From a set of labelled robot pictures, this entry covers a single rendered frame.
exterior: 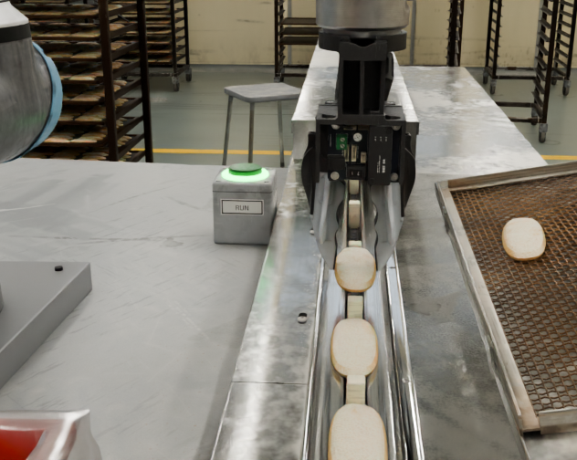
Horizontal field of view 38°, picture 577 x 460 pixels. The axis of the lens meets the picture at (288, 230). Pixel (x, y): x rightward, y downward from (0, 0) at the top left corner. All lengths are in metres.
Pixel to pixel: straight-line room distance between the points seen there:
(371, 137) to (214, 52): 7.23
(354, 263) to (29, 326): 0.29
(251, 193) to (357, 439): 0.47
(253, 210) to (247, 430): 0.46
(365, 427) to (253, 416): 0.07
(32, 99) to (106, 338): 0.24
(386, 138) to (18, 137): 0.35
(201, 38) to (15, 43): 7.08
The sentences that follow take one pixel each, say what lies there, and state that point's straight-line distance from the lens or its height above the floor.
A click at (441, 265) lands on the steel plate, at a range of 0.95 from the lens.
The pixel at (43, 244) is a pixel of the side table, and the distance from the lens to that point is 1.04.
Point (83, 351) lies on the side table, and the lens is 0.77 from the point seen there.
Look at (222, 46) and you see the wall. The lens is 7.86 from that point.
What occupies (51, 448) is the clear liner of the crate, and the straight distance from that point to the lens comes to 0.45.
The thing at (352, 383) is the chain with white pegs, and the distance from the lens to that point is 0.60.
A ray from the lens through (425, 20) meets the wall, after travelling 7.78.
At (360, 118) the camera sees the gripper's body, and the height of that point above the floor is 1.03.
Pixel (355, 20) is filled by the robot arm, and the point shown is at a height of 1.10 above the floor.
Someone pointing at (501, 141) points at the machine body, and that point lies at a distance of 1.57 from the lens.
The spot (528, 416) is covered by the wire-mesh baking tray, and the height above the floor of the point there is 0.89.
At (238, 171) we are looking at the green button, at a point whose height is 0.91.
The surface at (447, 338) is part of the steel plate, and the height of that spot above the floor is 0.82.
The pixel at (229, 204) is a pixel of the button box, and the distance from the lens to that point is 0.98.
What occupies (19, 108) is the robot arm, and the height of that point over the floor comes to 1.01.
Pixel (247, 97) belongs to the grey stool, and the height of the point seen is 0.45.
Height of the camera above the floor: 1.16
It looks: 19 degrees down
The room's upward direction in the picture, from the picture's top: straight up
